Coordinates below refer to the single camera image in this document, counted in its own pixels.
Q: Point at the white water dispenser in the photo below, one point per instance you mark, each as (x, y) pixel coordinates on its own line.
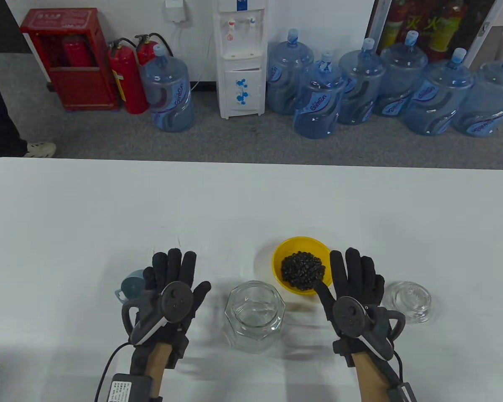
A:
(241, 92)

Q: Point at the red fire extinguisher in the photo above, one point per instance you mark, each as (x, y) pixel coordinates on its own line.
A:
(128, 83)
(144, 52)

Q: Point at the person's right hand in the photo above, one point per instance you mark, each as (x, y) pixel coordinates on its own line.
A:
(356, 272)

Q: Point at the row of blue water jugs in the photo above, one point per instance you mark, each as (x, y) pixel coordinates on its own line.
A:
(318, 100)

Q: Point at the black left hand controller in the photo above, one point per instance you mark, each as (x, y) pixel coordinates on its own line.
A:
(176, 301)

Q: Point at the yellow plastic bowl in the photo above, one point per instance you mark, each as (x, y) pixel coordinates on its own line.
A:
(285, 248)

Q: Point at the person's left forearm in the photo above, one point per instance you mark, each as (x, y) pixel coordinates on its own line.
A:
(157, 368)

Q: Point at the clear glass jar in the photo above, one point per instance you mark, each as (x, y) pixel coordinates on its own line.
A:
(235, 328)

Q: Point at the large blue water bottle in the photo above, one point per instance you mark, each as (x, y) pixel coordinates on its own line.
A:
(167, 92)

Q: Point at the white wall box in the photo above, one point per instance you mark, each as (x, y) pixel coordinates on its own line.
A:
(176, 12)

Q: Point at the red fire extinguisher cabinet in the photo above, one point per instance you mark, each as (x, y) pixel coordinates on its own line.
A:
(81, 88)

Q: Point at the clear glass jar lid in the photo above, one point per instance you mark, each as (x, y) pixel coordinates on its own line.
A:
(410, 299)

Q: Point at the person's left hand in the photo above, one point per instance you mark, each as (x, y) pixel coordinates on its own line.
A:
(174, 268)

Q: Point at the black hand controller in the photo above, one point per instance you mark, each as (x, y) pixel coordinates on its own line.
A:
(350, 314)
(176, 301)

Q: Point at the pile of dark coffee beans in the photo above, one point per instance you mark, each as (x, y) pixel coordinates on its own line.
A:
(302, 270)

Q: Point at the red extinguisher inside cabinet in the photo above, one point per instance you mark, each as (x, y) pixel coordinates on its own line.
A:
(77, 54)

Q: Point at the light blue plastic funnel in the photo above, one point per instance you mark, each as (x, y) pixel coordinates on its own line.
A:
(132, 287)

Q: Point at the black right hand controller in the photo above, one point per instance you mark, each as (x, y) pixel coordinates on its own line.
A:
(350, 314)

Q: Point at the black battery pack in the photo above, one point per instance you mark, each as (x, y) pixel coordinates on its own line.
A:
(128, 389)

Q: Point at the glass-door fire cabinet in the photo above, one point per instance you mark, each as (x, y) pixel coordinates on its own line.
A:
(436, 25)

